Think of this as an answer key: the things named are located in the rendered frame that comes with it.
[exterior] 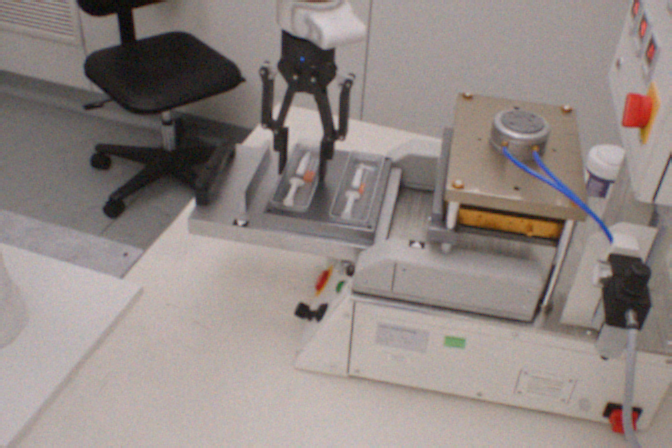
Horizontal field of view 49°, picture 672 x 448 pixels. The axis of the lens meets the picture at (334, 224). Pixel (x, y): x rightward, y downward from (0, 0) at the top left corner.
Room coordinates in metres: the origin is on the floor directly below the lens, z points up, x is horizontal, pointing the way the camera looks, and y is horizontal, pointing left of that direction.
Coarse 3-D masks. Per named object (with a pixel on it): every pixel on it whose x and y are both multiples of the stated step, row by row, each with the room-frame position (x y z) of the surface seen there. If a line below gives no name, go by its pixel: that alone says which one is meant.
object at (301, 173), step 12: (300, 144) 1.02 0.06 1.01; (312, 144) 1.02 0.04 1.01; (300, 156) 0.98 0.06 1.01; (312, 156) 0.98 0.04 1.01; (288, 168) 0.94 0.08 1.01; (300, 168) 0.95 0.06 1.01; (312, 168) 0.95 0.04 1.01; (288, 180) 0.91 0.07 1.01; (300, 180) 0.91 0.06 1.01; (312, 180) 0.92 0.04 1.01; (276, 192) 0.88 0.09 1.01; (288, 192) 0.88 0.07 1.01; (300, 192) 0.88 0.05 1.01; (288, 204) 0.85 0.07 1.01; (300, 204) 0.85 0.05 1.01
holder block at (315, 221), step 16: (336, 160) 1.00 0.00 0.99; (384, 160) 1.01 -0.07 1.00; (336, 176) 0.96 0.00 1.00; (384, 176) 0.97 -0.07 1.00; (272, 192) 0.90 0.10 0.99; (320, 192) 0.91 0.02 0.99; (384, 192) 0.94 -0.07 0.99; (272, 208) 0.86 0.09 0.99; (320, 208) 0.87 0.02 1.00; (272, 224) 0.85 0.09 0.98; (288, 224) 0.84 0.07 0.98; (304, 224) 0.84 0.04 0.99; (320, 224) 0.84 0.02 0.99; (336, 224) 0.84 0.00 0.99; (368, 224) 0.84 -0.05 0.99; (352, 240) 0.83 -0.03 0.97; (368, 240) 0.83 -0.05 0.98
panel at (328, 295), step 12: (324, 264) 1.02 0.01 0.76; (336, 276) 0.89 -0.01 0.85; (324, 288) 0.91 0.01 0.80; (348, 288) 0.78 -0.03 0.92; (312, 300) 0.92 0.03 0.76; (324, 300) 0.86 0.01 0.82; (336, 300) 0.80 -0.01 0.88; (324, 312) 0.80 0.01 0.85; (312, 324) 0.83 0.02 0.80; (312, 336) 0.79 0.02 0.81; (300, 348) 0.80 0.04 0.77
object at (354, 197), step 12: (360, 156) 1.01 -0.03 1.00; (372, 156) 1.01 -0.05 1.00; (348, 168) 0.97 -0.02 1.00; (360, 168) 0.97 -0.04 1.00; (372, 168) 0.97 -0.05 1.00; (348, 180) 0.93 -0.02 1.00; (360, 180) 0.94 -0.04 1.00; (372, 180) 0.94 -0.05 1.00; (348, 192) 0.90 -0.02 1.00; (360, 192) 0.91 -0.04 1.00; (372, 192) 0.91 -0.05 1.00; (336, 204) 0.87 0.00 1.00; (348, 204) 0.87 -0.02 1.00; (360, 204) 0.87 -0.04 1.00; (348, 216) 0.84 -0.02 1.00; (360, 216) 0.85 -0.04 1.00
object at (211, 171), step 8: (224, 136) 1.03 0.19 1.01; (232, 136) 1.03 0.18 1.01; (224, 144) 1.00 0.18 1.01; (232, 144) 1.02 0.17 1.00; (216, 152) 0.98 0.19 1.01; (224, 152) 0.98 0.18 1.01; (232, 152) 1.02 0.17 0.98; (208, 160) 0.96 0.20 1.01; (216, 160) 0.96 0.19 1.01; (224, 160) 0.98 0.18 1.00; (208, 168) 0.93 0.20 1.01; (216, 168) 0.94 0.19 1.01; (200, 176) 0.91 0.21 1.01; (208, 176) 0.91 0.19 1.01; (216, 176) 0.94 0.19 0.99; (200, 184) 0.89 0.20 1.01; (208, 184) 0.90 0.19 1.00; (200, 192) 0.89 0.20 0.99; (208, 192) 0.90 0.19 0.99; (200, 200) 0.89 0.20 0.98; (208, 200) 0.90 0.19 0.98
